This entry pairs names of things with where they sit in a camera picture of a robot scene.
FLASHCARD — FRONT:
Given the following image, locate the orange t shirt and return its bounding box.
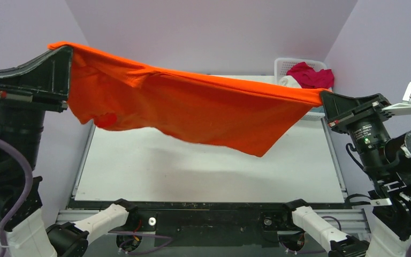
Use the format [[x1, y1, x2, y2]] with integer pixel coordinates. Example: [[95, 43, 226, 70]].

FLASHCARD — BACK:
[[48, 41, 322, 157]]

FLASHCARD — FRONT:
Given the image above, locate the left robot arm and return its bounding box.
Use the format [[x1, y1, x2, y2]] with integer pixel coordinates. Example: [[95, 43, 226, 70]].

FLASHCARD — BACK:
[[0, 46, 138, 256]]

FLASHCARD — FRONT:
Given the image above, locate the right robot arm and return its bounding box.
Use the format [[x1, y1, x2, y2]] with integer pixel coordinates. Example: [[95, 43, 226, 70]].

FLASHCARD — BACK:
[[281, 91, 411, 256]]

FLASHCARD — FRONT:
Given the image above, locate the crimson t shirt in basket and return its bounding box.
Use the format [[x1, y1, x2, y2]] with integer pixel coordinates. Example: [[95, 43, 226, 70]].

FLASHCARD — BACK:
[[286, 62, 334, 89]]

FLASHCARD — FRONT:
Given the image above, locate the white t shirt in basket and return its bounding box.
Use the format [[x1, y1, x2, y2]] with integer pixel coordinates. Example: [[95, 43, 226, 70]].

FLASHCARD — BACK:
[[278, 75, 301, 88]]

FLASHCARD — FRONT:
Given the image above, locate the white plastic laundry basket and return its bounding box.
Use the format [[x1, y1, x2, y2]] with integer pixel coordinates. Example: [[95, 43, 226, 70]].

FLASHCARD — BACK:
[[273, 57, 329, 122]]

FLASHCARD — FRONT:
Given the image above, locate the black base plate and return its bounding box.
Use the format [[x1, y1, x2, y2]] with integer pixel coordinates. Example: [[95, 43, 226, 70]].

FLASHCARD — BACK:
[[67, 200, 355, 249]]

